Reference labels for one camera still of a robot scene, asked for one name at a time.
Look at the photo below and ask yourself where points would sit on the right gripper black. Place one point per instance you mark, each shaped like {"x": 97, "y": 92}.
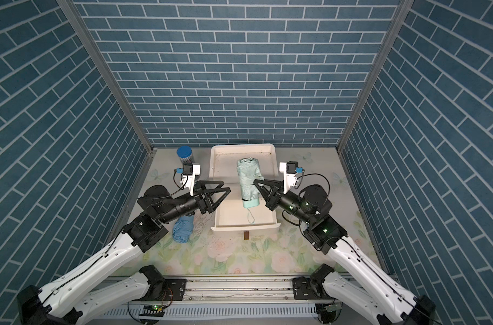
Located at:
{"x": 276, "y": 198}

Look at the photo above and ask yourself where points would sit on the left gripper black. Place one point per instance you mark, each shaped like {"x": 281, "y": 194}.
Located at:
{"x": 200, "y": 202}

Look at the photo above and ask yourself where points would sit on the green umbrella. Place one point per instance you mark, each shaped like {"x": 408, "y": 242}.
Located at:
{"x": 248, "y": 170}

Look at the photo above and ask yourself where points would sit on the white drawer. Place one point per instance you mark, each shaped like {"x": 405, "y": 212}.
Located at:
{"x": 232, "y": 218}

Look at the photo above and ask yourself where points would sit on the blue umbrella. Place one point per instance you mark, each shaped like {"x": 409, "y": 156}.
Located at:
{"x": 183, "y": 229}

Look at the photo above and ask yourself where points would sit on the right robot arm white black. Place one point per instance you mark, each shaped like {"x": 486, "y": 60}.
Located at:
{"x": 376, "y": 296}

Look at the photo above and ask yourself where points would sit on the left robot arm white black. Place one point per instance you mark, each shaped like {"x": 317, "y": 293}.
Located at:
{"x": 74, "y": 297}

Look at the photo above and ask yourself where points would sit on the pencil tube blue lid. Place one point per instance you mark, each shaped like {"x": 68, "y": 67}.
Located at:
{"x": 185, "y": 155}

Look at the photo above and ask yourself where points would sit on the floral table mat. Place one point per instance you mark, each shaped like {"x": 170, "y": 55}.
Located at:
{"x": 285, "y": 252}

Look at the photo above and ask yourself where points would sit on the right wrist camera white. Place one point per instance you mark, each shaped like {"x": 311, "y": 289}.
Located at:
{"x": 291, "y": 172}

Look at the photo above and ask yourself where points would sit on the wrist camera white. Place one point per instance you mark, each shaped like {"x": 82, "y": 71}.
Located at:
{"x": 188, "y": 174}
{"x": 291, "y": 172}

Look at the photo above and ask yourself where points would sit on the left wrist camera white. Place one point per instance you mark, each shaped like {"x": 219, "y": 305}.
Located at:
{"x": 188, "y": 174}

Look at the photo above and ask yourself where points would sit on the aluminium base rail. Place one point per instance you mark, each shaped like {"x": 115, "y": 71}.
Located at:
{"x": 222, "y": 298}

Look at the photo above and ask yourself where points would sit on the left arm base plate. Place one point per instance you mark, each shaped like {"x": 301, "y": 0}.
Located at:
{"x": 170, "y": 289}

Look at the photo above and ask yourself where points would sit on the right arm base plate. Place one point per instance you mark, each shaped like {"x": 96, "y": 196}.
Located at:
{"x": 305, "y": 288}

